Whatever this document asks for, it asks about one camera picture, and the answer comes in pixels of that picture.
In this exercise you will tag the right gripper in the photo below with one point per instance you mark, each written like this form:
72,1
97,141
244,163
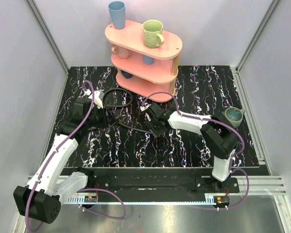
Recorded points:
149,123

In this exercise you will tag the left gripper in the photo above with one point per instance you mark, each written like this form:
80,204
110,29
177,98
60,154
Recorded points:
105,116

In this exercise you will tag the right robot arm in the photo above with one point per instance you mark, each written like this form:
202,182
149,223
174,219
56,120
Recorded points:
220,136

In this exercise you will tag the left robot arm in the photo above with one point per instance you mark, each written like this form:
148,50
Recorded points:
42,197

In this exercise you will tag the black marble mat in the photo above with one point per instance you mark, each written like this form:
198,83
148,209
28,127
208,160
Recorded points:
203,90

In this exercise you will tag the dark blue cup lower shelf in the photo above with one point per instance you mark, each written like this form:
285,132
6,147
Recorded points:
126,74

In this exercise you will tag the pink three-tier shelf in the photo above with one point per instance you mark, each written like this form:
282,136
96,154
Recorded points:
146,79

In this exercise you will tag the pink mug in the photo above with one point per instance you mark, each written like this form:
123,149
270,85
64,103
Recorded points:
122,52

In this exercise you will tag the blue cup middle shelf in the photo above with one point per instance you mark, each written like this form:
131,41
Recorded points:
148,60

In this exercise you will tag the teal ceramic cup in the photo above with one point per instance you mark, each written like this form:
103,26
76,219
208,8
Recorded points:
234,116

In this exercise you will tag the green mug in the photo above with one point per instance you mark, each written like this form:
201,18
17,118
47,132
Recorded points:
152,34

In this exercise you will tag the blue plastic tumbler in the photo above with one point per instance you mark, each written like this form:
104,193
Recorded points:
118,14

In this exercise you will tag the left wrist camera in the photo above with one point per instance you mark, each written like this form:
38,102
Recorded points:
97,96

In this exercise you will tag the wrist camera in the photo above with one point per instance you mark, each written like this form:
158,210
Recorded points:
97,96
144,107

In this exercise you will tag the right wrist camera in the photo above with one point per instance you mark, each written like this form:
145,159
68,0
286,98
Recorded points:
144,107

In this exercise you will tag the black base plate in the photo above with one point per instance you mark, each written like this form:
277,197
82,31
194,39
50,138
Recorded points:
185,185

